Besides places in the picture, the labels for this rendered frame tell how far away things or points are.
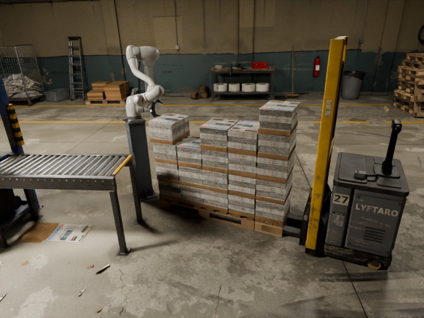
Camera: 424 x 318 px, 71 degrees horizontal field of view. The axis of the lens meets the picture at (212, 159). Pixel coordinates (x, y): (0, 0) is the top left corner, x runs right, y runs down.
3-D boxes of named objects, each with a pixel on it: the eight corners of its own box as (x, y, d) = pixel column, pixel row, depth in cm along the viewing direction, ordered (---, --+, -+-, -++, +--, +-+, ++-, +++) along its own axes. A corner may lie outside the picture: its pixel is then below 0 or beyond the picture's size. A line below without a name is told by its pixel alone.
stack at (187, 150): (176, 193, 389) (171, 132, 356) (264, 211, 343) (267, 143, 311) (159, 208, 356) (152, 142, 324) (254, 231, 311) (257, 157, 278)
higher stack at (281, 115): (263, 211, 344) (269, 99, 293) (289, 217, 332) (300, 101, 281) (253, 230, 312) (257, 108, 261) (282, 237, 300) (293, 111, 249)
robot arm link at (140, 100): (142, 110, 286) (153, 103, 282) (132, 105, 271) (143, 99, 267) (139, 100, 288) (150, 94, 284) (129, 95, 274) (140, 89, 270)
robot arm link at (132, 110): (126, 114, 349) (123, 95, 340) (142, 112, 354) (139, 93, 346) (127, 117, 335) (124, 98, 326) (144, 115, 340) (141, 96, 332)
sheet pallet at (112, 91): (134, 98, 952) (132, 80, 930) (125, 105, 877) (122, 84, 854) (98, 99, 964) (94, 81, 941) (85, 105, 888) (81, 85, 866)
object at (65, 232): (93, 225, 328) (93, 224, 327) (80, 242, 302) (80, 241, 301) (61, 224, 331) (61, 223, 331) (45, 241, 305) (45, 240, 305)
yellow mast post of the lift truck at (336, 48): (306, 241, 279) (331, 38, 210) (317, 243, 276) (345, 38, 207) (305, 247, 272) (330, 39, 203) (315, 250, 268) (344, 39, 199)
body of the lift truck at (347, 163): (327, 217, 330) (337, 149, 299) (383, 228, 309) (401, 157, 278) (320, 257, 272) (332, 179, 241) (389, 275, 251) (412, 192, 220)
